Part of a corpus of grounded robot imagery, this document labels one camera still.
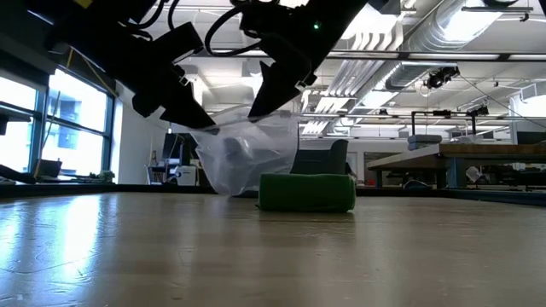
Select silver ventilation duct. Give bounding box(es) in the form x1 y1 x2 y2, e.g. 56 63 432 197
300 0 466 137

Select black metal table frame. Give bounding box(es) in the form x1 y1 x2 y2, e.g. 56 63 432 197
0 182 546 208

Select wooden workbench with blue legs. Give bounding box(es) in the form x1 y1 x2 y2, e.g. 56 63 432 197
365 142 546 190

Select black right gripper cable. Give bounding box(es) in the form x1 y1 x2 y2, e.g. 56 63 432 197
203 5 262 58

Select white computer tower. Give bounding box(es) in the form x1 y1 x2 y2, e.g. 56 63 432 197
176 165 200 187

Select dark open laptop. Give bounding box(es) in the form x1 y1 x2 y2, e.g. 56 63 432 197
32 159 63 178

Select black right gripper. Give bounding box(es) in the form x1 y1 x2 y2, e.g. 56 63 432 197
236 0 342 119

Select window with dark frame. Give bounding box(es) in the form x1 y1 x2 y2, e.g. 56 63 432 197
0 67 116 176

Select black metal stand frame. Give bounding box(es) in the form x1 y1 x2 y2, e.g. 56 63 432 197
410 109 481 137

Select teal plastic bin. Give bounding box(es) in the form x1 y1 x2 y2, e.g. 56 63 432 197
291 138 351 176

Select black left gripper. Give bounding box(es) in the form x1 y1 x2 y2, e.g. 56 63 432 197
100 20 218 130

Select long ceiling light strip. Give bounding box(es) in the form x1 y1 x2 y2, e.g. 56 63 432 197
187 47 546 61

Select black ceiling camera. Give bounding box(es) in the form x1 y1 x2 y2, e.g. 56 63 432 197
424 66 462 90

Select clear plastic bag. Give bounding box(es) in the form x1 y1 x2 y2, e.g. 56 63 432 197
189 107 302 197

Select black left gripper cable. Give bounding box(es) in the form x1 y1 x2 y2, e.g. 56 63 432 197
123 0 180 43

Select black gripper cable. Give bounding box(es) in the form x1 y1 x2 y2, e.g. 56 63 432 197
123 0 180 43
203 5 262 58

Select stacked grey cushions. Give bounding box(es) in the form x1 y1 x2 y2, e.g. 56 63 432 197
406 134 444 152

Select dark green elastic bandage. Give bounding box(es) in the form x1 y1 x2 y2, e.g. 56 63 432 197
256 171 357 214

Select black computer monitor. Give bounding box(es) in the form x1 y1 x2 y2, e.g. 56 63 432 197
161 132 200 161
515 130 546 146

